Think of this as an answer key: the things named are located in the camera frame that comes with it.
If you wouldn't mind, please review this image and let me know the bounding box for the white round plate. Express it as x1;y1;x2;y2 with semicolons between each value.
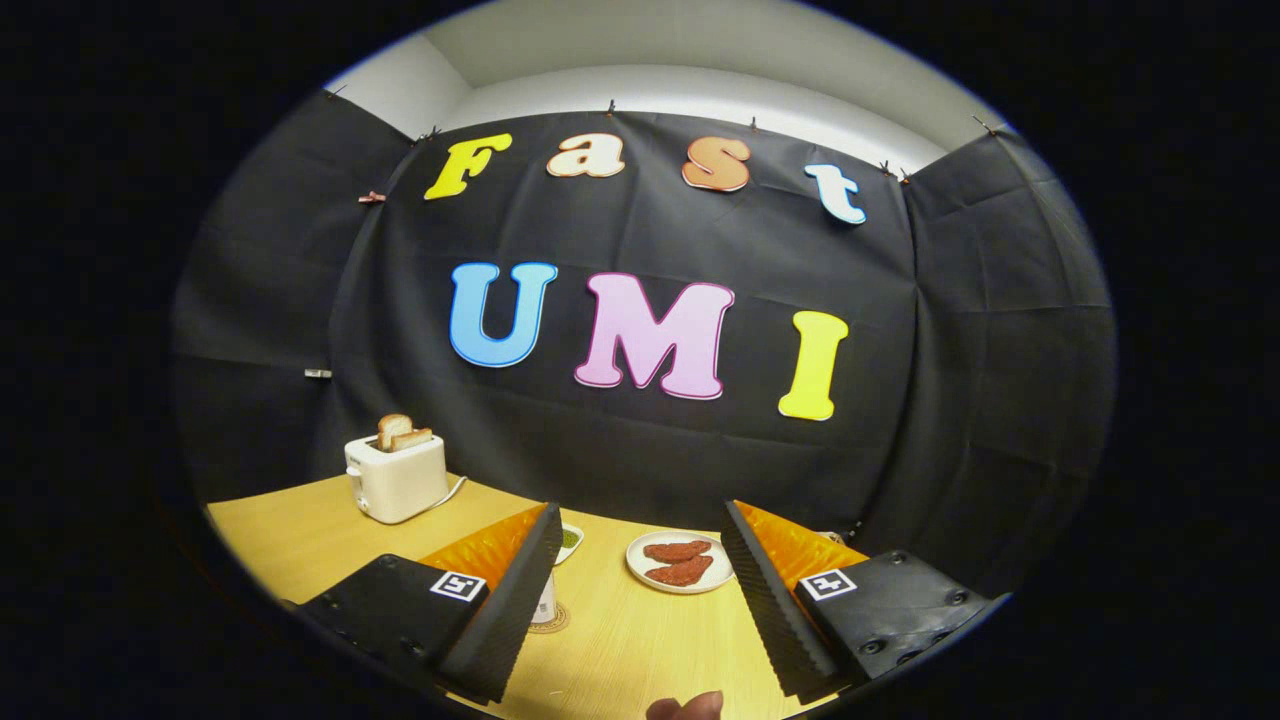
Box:
626;530;736;595

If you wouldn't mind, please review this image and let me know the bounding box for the white toaster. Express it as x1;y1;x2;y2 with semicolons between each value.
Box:
344;432;449;525

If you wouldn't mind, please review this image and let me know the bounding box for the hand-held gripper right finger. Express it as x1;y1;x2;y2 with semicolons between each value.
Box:
720;500;1011;701

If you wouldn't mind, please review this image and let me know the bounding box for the wooden table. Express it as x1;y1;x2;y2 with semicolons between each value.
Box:
205;473;871;720

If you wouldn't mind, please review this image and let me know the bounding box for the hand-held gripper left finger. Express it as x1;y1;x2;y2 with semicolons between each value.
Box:
298;502;564;704

